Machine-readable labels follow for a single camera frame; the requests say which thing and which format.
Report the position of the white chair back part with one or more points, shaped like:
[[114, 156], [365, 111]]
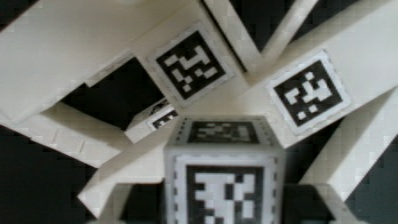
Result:
[[315, 81]]

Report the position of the white tagged cube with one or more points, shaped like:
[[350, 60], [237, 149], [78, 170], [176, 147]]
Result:
[[224, 171]]

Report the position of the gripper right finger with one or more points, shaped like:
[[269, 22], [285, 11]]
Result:
[[343, 216]]

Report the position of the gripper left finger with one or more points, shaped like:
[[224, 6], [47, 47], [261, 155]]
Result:
[[114, 206]]

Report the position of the white leg block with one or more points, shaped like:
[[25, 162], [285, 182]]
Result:
[[150, 120]]

